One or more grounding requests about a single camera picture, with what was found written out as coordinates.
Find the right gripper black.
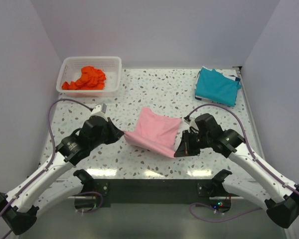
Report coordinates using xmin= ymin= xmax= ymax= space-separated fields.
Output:
xmin=174 ymin=129 xmax=211 ymax=157

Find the pink t shirt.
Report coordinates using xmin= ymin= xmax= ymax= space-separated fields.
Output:
xmin=124 ymin=107 xmax=182 ymax=158

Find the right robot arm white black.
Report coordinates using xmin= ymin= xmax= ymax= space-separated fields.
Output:
xmin=174 ymin=114 xmax=299 ymax=229

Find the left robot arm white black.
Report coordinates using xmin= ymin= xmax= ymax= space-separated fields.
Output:
xmin=0 ymin=116 xmax=124 ymax=235

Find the orange t shirt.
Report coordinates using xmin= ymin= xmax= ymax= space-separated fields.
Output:
xmin=62 ymin=66 xmax=106 ymax=91

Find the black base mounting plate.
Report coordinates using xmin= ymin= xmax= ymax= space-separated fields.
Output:
xmin=79 ymin=179 xmax=234 ymax=207

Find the white plastic basket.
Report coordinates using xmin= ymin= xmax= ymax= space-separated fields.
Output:
xmin=56 ymin=56 xmax=122 ymax=98

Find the folded teal t shirt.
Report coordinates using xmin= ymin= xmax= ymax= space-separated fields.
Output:
xmin=194 ymin=67 xmax=242 ymax=107

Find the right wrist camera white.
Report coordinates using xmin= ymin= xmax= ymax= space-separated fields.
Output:
xmin=183 ymin=117 xmax=197 ymax=129

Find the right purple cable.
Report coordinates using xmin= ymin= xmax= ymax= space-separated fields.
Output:
xmin=183 ymin=103 xmax=299 ymax=222

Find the purple cable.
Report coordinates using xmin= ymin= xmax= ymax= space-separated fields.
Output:
xmin=183 ymin=103 xmax=299 ymax=222
xmin=0 ymin=98 xmax=105 ymax=239

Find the aluminium frame rail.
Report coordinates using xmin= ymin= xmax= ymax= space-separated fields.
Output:
xmin=232 ymin=66 xmax=266 ymax=160

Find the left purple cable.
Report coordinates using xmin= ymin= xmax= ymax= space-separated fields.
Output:
xmin=0 ymin=98 xmax=105 ymax=239

